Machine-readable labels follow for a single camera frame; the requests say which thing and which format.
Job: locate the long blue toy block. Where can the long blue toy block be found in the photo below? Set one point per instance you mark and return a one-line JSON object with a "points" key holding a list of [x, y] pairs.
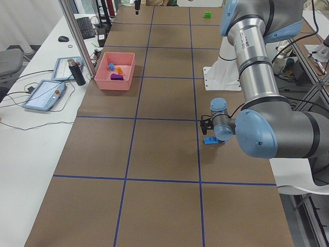
{"points": [[211, 140]]}

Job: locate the small blue toy block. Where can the small blue toy block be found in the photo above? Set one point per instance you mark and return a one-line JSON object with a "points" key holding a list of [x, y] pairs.
{"points": [[111, 66]]}

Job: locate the orange toy block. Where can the orange toy block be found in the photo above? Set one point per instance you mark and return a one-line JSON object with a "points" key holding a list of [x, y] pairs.
{"points": [[119, 70]]}

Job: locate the purple toy block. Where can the purple toy block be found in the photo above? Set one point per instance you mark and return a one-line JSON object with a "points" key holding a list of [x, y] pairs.
{"points": [[117, 77]]}

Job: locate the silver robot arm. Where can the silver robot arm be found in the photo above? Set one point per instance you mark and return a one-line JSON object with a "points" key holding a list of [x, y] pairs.
{"points": [[267, 127]]}

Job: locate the black box with label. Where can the black box with label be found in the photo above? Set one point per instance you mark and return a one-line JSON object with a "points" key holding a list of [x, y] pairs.
{"points": [[102, 36]]}

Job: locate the pink plastic box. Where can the pink plastic box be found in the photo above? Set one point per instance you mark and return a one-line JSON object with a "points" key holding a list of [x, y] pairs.
{"points": [[126, 61]]}

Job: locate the black keyboard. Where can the black keyboard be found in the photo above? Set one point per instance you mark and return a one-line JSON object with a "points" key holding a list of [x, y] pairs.
{"points": [[85, 27]]}

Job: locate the green toy block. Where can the green toy block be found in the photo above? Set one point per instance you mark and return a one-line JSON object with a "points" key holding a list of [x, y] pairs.
{"points": [[208, 15]]}

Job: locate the white chair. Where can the white chair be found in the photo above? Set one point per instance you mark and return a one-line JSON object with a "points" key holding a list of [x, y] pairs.
{"points": [[293, 177]]}

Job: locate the black computer mouse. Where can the black computer mouse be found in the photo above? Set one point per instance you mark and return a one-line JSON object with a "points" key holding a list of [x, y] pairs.
{"points": [[63, 39]]}

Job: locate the black water bottle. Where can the black water bottle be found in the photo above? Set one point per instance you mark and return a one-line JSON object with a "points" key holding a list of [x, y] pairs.
{"points": [[76, 72]]}

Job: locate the far teach pendant tablet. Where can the far teach pendant tablet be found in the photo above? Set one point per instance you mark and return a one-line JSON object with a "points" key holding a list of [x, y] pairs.
{"points": [[61, 69]]}

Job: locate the teach pendant tablet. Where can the teach pendant tablet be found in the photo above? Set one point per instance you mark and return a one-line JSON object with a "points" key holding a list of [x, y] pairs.
{"points": [[61, 69], [45, 95]]}

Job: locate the near teach pendant tablet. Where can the near teach pendant tablet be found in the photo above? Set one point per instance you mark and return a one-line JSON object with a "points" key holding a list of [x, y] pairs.
{"points": [[45, 95]]}

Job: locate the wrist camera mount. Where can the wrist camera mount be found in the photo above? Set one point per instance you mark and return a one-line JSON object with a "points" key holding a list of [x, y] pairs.
{"points": [[206, 123]]}

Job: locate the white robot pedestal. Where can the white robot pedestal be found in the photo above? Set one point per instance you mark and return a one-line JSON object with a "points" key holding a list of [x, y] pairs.
{"points": [[223, 74]]}

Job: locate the aluminium frame post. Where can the aluminium frame post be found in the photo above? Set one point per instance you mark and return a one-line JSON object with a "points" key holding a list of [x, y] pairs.
{"points": [[76, 34]]}

